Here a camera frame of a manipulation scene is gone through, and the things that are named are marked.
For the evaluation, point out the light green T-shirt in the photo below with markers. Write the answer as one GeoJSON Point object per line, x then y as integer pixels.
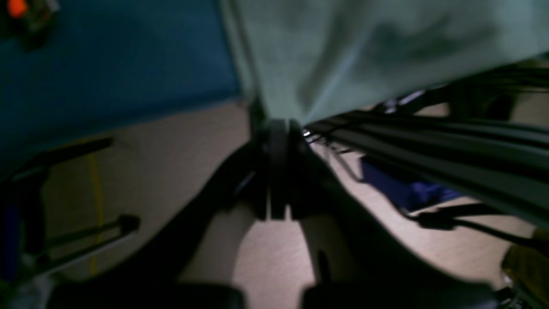
{"type": "Point", "coordinates": [311, 59]}

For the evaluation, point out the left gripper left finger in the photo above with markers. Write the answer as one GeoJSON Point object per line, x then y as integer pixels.
{"type": "Point", "coordinates": [194, 254]}

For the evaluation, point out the black aluminium frame rail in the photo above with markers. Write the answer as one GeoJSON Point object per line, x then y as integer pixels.
{"type": "Point", "coordinates": [460, 135]}

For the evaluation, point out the blue table cloth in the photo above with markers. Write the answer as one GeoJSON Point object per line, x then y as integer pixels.
{"type": "Point", "coordinates": [111, 63]}

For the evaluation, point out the orange black clamp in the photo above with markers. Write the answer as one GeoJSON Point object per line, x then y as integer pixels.
{"type": "Point", "coordinates": [29, 21]}

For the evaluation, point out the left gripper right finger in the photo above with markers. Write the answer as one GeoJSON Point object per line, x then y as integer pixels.
{"type": "Point", "coordinates": [353, 255]}

